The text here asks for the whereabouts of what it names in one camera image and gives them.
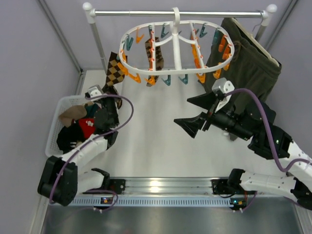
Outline teal sock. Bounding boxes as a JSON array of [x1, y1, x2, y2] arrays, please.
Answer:
[[85, 103, 101, 118]]

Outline red sock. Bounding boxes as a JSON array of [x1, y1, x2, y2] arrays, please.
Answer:
[[78, 118, 96, 139]]

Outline brown argyle sock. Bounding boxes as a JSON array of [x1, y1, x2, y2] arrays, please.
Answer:
[[102, 52, 125, 95], [145, 39, 164, 87]]

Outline brown striped sock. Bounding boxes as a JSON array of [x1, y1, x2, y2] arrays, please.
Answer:
[[58, 105, 87, 127]]

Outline black sock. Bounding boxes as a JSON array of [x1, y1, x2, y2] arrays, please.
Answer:
[[57, 124, 86, 154]]

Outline white oval clip hanger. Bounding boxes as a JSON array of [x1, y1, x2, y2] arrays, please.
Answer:
[[118, 7, 234, 86]]

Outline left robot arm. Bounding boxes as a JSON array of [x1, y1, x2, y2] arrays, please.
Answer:
[[37, 97, 119, 206]]

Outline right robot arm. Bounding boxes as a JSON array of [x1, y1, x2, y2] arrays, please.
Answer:
[[174, 93, 312, 210]]

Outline white hanger with metal hook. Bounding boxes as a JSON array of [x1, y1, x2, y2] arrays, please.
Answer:
[[230, 4, 281, 69]]

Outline olive green shorts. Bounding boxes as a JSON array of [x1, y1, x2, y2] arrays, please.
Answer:
[[199, 17, 283, 115]]

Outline white laundry basket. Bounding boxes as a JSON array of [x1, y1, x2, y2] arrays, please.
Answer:
[[45, 95, 87, 157]]

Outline white metal clothes rack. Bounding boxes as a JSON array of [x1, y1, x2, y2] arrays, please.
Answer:
[[82, 1, 278, 134]]

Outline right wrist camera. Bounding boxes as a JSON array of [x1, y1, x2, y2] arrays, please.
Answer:
[[212, 78, 234, 112]]

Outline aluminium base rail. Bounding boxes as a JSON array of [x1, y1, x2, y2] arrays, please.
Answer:
[[48, 175, 305, 208]]

